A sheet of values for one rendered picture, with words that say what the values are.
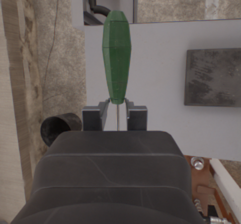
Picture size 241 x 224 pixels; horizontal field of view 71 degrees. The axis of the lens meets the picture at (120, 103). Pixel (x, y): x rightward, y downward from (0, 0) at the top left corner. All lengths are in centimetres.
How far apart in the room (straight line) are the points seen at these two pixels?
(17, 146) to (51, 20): 121
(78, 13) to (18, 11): 158
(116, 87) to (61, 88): 167
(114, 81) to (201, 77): 14
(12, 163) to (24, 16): 135
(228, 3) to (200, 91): 141
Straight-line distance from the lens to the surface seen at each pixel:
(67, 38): 177
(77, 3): 31
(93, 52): 29
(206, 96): 26
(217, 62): 26
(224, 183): 103
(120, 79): 15
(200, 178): 111
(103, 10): 35
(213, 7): 136
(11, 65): 172
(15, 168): 200
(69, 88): 177
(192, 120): 28
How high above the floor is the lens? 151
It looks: 72 degrees down
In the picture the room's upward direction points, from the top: 131 degrees counter-clockwise
